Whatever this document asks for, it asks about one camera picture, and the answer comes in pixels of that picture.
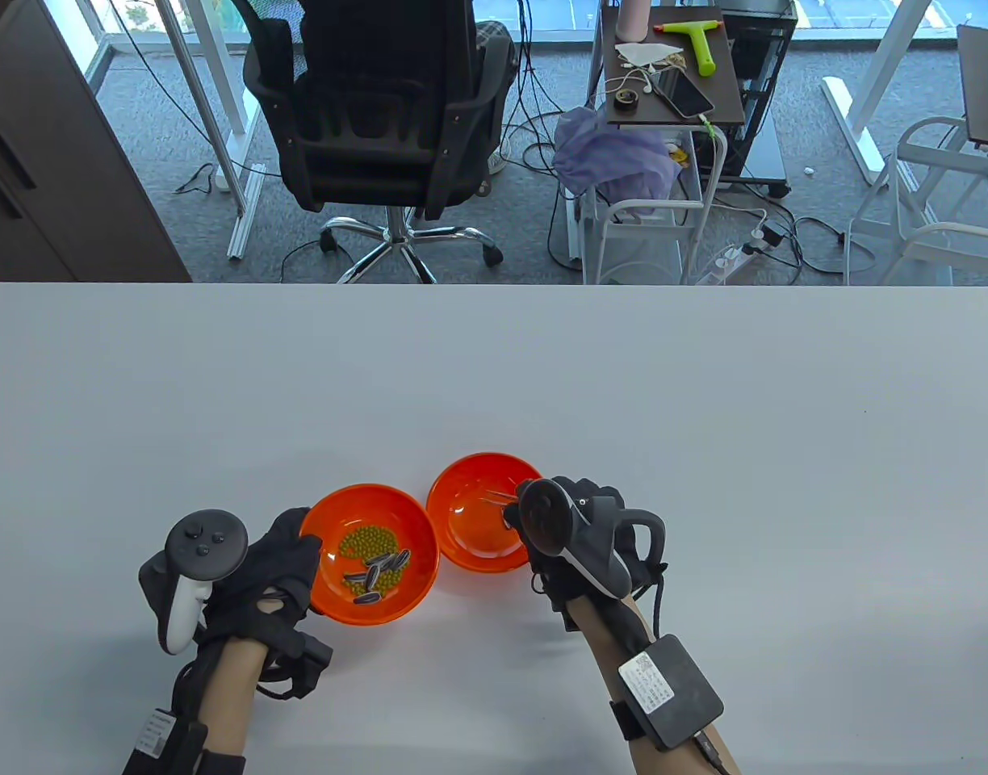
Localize person's right hand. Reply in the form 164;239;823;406
504;476;668;622

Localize person's left hand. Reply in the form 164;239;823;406
139;507;324;647

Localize orange plastic bowl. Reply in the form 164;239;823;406
300;483;440;626
426;452;547;574

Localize person's left forearm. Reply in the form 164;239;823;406
183;634;269;775

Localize grey and white hand controller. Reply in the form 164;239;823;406
157;509;250;656
516;478;668;600

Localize pile of green beans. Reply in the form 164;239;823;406
337;525;402;598

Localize black wrist sensor box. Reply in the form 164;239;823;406
123;706;208;775
617;635;725;753

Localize white power strip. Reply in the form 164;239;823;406
694;228;773;285

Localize white trolley cart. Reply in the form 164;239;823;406
579;121;729;285

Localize purple cloth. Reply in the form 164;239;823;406
553;105;682;217

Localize white desk leg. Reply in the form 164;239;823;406
157;0;267;261
821;0;935;186

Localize white earphones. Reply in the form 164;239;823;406
603;69;664;96

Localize black smartphone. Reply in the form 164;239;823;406
651;69;715;119

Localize black office chair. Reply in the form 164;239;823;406
242;0;521;285

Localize dark brown side table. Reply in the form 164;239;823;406
591;0;747;130

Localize white face mask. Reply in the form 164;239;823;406
614;42;687;69

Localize green squeegee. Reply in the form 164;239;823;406
654;19;722;78

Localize dark brown cabinet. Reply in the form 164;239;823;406
0;0;193;283

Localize black equipment rack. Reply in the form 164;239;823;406
716;0;800;199

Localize dark grey board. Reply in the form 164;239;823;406
956;23;988;150

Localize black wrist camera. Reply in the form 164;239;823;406
268;614;333;699

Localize white chair frame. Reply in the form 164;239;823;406
843;115;988;285

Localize black cable bundle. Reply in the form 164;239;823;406
502;0;571;174

